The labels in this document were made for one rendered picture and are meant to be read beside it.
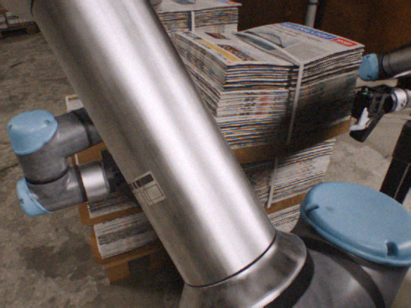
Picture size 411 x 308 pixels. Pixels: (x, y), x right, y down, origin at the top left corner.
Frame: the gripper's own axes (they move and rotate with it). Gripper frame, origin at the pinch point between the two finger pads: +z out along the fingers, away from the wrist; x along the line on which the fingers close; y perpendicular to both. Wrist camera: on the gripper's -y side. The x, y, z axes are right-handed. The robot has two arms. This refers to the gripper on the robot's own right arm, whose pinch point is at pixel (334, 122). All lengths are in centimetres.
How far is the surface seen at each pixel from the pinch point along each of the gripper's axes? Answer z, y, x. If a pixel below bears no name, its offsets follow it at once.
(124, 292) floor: 62, -84, -35
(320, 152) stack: 6.7, -6.3, 3.3
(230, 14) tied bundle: 3, 20, -53
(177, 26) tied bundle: 23, 18, -54
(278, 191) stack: 18.8, -15.8, 2.3
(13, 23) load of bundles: 98, -55, -541
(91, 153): 61, -24, -55
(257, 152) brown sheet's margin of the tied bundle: 29.4, 1.8, 5.4
